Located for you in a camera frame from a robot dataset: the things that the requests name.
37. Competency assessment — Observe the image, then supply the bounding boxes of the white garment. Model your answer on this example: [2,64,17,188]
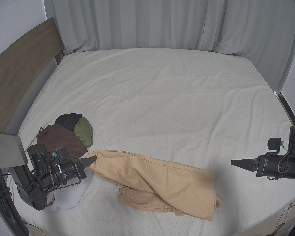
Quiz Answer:
[44,172,92,212]

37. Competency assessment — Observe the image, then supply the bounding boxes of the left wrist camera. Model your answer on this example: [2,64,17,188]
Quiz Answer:
[53,147,69,164]

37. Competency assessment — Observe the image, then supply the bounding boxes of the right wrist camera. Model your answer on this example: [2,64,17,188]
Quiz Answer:
[266,138,283,157]

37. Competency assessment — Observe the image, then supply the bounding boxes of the khaki shorts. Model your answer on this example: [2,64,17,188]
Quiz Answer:
[87,150,223,221]

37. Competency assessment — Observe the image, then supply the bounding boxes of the black cable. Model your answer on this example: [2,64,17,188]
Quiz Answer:
[22,220,47,236]

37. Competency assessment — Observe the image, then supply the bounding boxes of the bed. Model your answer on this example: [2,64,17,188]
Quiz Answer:
[0,17,295,236]

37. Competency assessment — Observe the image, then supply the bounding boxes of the black garment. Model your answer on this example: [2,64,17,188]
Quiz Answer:
[55,113,83,132]

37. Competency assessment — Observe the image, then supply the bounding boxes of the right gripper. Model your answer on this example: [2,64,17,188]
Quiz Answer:
[256,154,280,178]

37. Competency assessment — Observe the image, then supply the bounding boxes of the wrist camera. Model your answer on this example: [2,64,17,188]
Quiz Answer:
[266,138,283,157]
[53,147,69,164]

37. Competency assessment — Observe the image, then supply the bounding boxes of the brown garment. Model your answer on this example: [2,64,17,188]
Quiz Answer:
[36,124,88,162]

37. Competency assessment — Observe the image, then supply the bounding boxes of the pale green curtain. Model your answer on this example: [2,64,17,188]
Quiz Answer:
[44,0,295,92]

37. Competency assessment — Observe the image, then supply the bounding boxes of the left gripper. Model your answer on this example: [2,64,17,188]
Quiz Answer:
[52,159,88,185]

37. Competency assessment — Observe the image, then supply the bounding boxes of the green garment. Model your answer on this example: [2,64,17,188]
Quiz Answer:
[74,116,94,149]

